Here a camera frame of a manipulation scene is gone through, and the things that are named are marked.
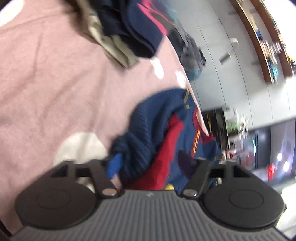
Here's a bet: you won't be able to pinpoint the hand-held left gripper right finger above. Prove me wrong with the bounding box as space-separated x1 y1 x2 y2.
179 159 247 199

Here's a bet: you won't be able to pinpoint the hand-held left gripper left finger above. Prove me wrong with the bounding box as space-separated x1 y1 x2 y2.
50 153 123 199

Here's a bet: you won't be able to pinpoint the navy red striped jersey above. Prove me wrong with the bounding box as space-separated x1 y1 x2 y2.
110 88 223 194

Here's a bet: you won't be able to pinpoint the black storage rack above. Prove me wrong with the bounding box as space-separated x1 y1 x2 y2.
201 109 232 151

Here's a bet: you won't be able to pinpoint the row of bottles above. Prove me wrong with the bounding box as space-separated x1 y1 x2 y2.
223 107 251 137

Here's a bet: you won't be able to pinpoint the pink white-dotted blanket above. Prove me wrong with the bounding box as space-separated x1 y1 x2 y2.
0 0 211 234

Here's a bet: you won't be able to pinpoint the beige folded garment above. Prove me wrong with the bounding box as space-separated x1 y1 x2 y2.
69 0 140 69

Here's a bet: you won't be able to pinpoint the wooden wall shelf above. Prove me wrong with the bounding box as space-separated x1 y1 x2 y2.
230 0 296 85

